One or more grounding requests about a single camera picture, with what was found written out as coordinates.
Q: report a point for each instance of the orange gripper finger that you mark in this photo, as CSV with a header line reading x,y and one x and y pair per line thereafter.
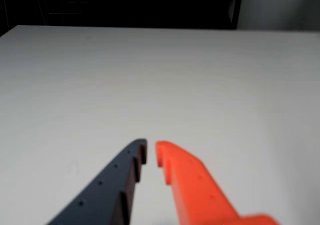
x,y
197,190

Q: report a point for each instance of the navy gripper finger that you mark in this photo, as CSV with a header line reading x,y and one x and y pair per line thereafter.
x,y
105,190

